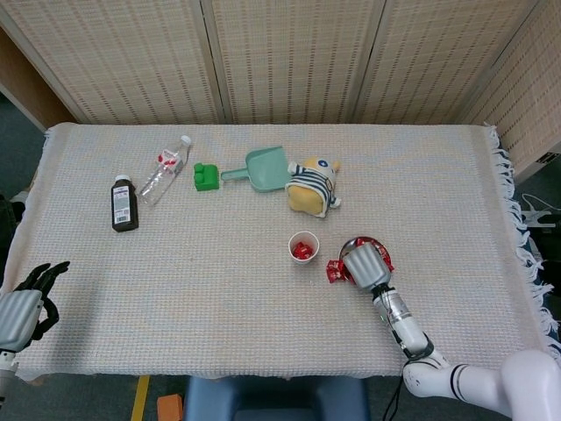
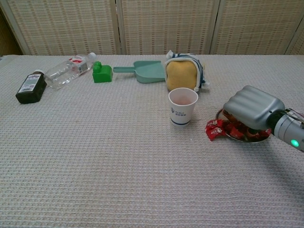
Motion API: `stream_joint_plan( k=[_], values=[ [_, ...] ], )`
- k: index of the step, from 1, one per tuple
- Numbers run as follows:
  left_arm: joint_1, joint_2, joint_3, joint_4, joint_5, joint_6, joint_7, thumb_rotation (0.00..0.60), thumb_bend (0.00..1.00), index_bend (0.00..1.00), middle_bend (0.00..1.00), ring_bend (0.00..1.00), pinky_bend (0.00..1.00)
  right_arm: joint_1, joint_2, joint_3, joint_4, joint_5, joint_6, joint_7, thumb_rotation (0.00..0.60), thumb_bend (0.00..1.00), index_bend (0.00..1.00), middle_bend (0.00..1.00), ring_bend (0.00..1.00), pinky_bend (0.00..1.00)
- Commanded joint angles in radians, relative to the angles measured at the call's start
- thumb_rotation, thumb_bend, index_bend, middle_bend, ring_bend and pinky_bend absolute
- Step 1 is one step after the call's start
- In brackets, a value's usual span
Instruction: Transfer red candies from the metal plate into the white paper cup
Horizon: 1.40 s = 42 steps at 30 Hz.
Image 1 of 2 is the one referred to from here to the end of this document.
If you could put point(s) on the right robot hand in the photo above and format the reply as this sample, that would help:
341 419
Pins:
367 267

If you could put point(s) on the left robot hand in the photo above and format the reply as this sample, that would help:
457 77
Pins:
17 318

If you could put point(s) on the red candy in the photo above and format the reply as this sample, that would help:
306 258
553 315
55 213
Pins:
336 277
388 261
334 265
307 246
364 241
299 253

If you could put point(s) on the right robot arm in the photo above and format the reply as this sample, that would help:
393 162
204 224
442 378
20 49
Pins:
407 326

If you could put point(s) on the silver bowl of red candies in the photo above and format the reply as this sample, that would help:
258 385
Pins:
350 246

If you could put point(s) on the white paper cup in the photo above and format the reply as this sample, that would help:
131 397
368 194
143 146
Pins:
303 261

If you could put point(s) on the black equipment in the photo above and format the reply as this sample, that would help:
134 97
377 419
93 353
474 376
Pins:
4 228
548 245

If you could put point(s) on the yellow striped plush toy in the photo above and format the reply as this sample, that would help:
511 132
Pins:
307 197

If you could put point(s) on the teal plastic scoop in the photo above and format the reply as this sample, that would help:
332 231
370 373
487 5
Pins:
267 171

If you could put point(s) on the brown medicine bottle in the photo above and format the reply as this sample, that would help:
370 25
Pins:
125 210

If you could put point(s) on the woven beige tablecloth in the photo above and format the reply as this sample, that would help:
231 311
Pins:
197 285

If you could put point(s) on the white clamp stand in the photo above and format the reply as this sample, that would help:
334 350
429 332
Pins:
531 215

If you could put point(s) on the orange block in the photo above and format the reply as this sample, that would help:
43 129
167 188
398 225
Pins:
170 408

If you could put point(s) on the green toy block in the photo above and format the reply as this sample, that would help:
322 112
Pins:
208 177

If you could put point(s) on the clear plastic water bottle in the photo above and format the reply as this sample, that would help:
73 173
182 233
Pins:
160 175

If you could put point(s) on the black power strip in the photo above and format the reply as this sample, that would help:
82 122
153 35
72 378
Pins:
548 158

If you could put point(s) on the woven folding screen panel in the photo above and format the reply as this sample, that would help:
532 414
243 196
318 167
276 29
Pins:
293 61
530 101
442 61
122 61

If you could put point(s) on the brown wooden board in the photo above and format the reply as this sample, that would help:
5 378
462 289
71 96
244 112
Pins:
26 83

